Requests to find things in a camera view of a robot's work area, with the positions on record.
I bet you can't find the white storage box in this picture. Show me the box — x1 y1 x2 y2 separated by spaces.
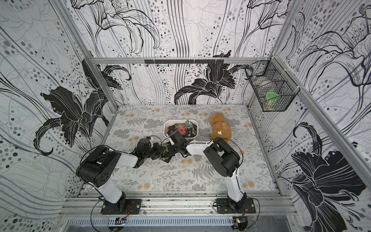
163 119 199 138

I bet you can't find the red black tea bag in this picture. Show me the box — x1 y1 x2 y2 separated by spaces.
176 124 188 135

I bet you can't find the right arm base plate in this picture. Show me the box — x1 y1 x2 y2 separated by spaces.
213 197 256 214

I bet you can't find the black wire basket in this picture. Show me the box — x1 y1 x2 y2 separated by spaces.
244 58 298 112

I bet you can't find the white cable duct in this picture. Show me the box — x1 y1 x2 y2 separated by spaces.
67 216 233 227

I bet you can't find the brown teddy bear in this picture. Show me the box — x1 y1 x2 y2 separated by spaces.
210 113 232 143

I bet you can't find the green lid cup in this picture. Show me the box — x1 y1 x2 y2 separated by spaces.
266 92 280 110

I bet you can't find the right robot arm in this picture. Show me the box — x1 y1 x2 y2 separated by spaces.
169 131 246 204

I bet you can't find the black bar on rail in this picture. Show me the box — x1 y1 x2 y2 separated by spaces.
144 59 224 64

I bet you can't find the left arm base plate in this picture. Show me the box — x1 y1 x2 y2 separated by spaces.
100 199 142 215

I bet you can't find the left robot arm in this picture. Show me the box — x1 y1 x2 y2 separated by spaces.
76 137 174 205

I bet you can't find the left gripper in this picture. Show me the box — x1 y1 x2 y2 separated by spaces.
143 142 167 160

